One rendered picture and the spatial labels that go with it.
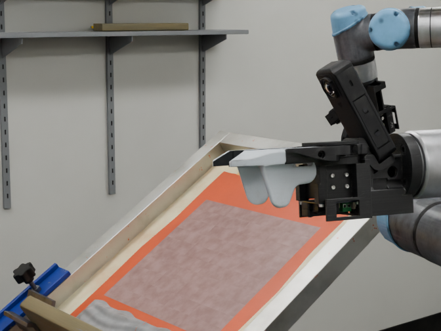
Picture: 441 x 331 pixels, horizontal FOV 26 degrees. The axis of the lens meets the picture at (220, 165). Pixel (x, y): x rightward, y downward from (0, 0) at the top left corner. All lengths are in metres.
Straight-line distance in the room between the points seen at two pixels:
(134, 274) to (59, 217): 2.06
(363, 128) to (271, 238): 0.80
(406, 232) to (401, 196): 0.16
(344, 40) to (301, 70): 2.73
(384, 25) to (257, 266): 0.49
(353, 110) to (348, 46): 0.94
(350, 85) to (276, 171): 0.13
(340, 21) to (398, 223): 0.80
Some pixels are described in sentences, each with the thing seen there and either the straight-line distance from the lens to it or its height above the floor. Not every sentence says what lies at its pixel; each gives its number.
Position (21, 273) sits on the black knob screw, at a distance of 1.91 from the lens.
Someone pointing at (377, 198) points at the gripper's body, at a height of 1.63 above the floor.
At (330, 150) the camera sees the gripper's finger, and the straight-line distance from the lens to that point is 0.96.
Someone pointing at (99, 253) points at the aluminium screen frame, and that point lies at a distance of 1.97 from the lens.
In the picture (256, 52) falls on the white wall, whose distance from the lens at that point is 4.46.
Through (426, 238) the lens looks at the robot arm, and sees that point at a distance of 1.15.
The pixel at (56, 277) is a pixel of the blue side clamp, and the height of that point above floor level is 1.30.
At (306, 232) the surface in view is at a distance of 1.75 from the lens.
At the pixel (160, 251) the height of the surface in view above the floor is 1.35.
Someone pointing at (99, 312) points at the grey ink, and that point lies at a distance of 1.85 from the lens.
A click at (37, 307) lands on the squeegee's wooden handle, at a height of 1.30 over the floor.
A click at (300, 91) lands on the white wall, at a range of 4.67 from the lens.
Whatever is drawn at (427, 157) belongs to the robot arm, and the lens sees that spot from 1.03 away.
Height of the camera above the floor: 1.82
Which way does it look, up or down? 9 degrees down
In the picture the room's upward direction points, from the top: straight up
